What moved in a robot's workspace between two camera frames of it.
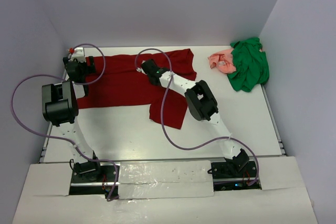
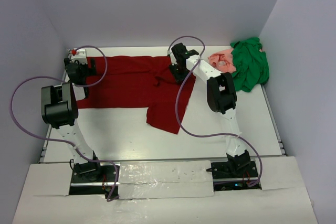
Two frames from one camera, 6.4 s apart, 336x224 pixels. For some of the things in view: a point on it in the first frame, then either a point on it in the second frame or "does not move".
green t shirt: x=251 y=64 does not move
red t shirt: x=119 y=82 does not move
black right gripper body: x=150 y=77 → x=179 y=73
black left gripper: x=90 y=68 does not move
